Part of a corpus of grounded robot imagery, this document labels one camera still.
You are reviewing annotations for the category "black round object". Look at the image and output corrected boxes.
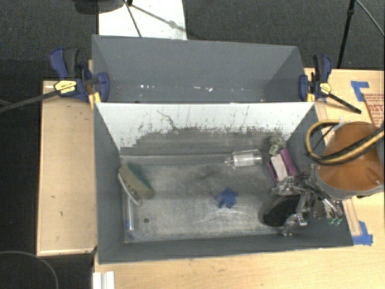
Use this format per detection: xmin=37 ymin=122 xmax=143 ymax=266
xmin=262 ymin=195 xmax=302 ymax=228

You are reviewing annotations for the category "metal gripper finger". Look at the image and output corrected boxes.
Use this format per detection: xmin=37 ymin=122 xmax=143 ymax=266
xmin=282 ymin=210 xmax=309 ymax=238
xmin=271 ymin=175 xmax=304 ymax=196

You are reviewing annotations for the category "small blue toy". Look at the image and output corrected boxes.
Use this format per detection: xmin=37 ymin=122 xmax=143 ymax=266
xmin=215 ymin=187 xmax=239 ymax=210

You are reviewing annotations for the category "pale wood board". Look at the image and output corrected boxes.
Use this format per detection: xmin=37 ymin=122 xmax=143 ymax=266
xmin=35 ymin=79 xmax=99 ymax=257

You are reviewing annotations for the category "purple and white packet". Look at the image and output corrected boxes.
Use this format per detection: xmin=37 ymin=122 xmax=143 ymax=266
xmin=265 ymin=148 xmax=299 ymax=184

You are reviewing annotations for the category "clear glass bottle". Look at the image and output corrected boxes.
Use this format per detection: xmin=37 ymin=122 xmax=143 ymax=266
xmin=223 ymin=149 xmax=263 ymax=170

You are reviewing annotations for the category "grey metal bin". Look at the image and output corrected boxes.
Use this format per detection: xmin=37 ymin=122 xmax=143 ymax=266
xmin=91 ymin=34 xmax=354 ymax=265

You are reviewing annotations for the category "clear tube with blue tip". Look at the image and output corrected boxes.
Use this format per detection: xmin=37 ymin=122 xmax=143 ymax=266
xmin=124 ymin=193 xmax=135 ymax=233

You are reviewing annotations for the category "brown cardboard with red print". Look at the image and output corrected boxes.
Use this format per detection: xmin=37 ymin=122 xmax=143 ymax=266
xmin=303 ymin=67 xmax=385 ymax=150

